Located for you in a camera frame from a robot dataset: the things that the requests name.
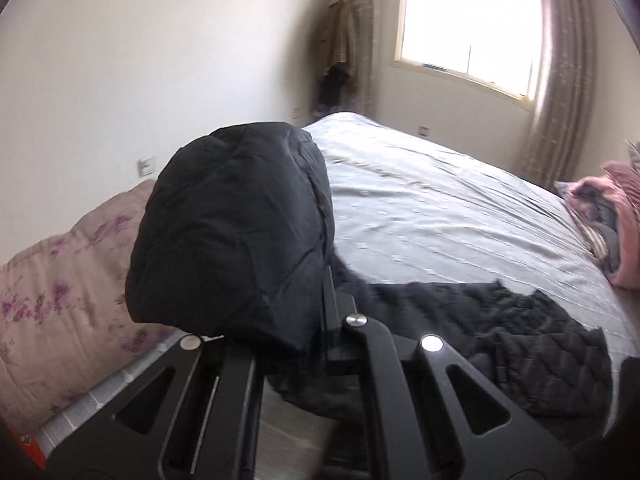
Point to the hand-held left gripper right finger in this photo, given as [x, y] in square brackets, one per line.
[341, 332]

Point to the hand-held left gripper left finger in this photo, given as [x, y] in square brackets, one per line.
[240, 377]

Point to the black puffer jacket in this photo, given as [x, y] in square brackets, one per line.
[225, 225]

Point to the hanging clothes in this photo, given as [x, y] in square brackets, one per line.
[337, 50]

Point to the grey checked bedspread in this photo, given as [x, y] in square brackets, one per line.
[425, 210]

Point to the pink floral pillow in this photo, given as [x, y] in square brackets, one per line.
[60, 310]

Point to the orange object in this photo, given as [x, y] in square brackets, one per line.
[31, 444]

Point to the black folded garment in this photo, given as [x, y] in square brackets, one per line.
[631, 395]

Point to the beige patterned curtain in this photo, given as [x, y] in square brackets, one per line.
[362, 35]
[562, 85]

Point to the folded pink velvet quilt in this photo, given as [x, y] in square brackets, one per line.
[627, 220]

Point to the grey pillow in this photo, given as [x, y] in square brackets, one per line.
[635, 157]

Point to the window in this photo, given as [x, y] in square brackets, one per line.
[470, 15]

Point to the white wall socket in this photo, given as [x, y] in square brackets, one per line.
[146, 166]
[425, 131]

